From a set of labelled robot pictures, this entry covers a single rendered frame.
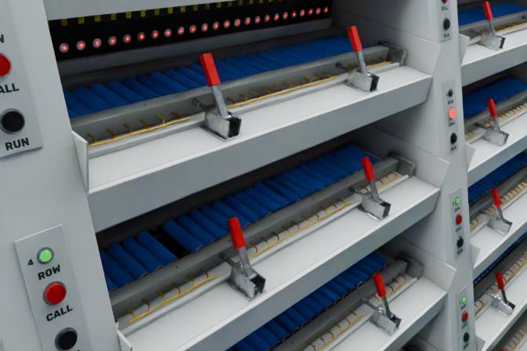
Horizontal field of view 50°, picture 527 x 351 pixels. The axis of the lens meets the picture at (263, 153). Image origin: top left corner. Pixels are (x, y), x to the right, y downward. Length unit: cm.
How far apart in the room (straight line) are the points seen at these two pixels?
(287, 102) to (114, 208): 29
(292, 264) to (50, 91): 38
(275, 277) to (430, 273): 42
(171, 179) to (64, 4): 19
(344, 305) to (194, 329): 35
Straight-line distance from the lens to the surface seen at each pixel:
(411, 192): 94
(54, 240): 50
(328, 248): 76
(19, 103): 48
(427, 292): 103
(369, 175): 84
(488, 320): 132
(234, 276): 67
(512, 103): 140
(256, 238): 73
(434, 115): 95
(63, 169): 49
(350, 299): 93
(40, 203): 49
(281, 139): 66
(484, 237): 124
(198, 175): 58
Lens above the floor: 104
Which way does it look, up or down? 13 degrees down
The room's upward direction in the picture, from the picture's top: 8 degrees counter-clockwise
